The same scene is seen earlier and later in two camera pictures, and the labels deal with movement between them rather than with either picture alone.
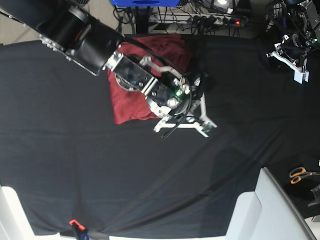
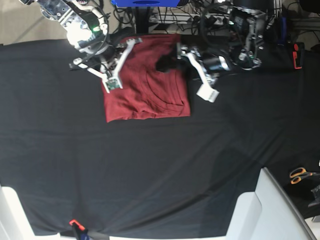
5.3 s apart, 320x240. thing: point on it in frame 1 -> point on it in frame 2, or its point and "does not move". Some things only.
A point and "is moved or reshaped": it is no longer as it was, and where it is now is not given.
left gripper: x=182 y=106 -> x=108 y=69
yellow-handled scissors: x=298 y=173 does not move
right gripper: x=293 y=52 -> x=208 y=64
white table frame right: x=270 y=213 does not move
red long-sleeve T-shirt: x=166 y=50 is moved or reshaped
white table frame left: x=14 y=223 does not move
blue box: x=144 y=3 does not move
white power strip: x=194 y=18 does not move
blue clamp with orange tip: x=83 y=233 does not move
